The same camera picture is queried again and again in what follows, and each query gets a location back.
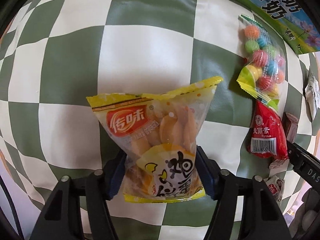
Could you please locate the pink white small packet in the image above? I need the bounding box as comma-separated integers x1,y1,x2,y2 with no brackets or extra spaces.
265,159,289,205

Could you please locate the red triangular snack packet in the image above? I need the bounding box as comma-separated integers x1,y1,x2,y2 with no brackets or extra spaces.
247,101,288,160

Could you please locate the brown cardboard box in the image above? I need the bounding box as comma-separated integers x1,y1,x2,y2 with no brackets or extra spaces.
237,0,319,54

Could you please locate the colorful candy ball bag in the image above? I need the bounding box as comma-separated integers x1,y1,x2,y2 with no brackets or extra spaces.
236,14,286,110

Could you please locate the green white checkered cushion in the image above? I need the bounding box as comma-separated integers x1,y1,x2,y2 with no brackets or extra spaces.
0,0,320,240

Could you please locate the dark red snack packet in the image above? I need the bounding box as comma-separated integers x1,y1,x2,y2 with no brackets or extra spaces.
282,112,299,143

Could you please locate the white printed snack packet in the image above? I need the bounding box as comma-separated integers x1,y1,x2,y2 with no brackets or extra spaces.
305,68,319,121

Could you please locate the yellow egg biscuit bag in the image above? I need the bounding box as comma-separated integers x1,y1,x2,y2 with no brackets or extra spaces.
87,76,222,203

